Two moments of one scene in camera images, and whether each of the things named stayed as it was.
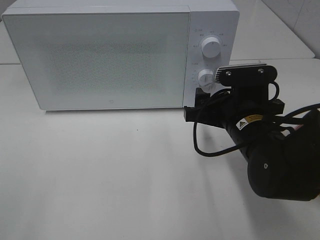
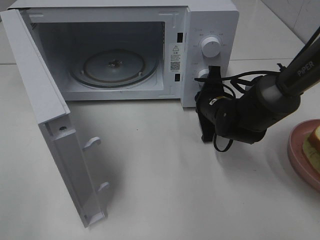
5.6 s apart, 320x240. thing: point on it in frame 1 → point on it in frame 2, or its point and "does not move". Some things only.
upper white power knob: [211, 47] does not move
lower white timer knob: [206, 80] does not move
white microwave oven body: [122, 55] does not move
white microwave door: [104, 60] → [44, 95]
